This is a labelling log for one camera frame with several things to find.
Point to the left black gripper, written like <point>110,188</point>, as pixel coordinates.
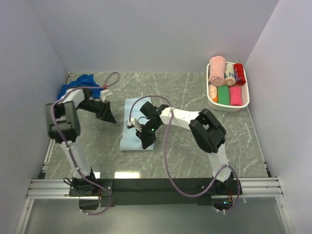
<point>105,112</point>

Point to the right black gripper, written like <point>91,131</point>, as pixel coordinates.
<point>146,140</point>

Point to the light blue towel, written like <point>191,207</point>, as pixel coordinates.
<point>129,141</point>

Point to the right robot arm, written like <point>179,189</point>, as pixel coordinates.
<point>207,131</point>

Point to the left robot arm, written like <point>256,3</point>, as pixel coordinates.
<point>64,127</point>

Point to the dark blue crumpled towel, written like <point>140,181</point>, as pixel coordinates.
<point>83,80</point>

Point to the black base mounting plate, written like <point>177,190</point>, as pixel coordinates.
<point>159,191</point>

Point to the cream orange rolled towel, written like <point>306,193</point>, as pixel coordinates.
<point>213,93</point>

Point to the green rolled towel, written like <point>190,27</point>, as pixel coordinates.
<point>223,95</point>

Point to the magenta rolled towel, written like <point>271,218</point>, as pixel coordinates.
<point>235,96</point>

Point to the beige rolled towel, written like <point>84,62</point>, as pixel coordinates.
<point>229,75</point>

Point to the pink rolled towel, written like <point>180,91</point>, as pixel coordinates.
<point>217,70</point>

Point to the red rolled towel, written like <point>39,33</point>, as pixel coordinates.
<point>239,74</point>

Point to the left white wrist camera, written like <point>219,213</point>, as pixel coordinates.
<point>105,93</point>

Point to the aluminium rail frame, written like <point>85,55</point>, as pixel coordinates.
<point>256,187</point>

